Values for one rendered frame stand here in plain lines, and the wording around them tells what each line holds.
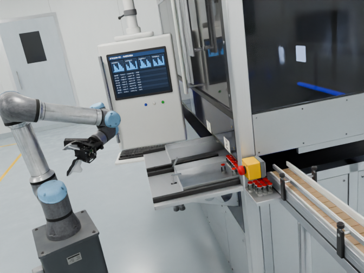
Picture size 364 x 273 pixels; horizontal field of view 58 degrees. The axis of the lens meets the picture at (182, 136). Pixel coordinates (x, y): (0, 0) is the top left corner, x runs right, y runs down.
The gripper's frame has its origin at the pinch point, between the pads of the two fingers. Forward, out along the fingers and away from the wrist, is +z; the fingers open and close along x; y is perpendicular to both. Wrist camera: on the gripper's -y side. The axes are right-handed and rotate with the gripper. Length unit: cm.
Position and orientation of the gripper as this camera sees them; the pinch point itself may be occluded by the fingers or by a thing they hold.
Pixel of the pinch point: (63, 162)
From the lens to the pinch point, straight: 155.1
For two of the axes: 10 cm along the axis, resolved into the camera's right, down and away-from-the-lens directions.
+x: -0.7, 8.3, 5.5
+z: -4.2, 4.8, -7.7
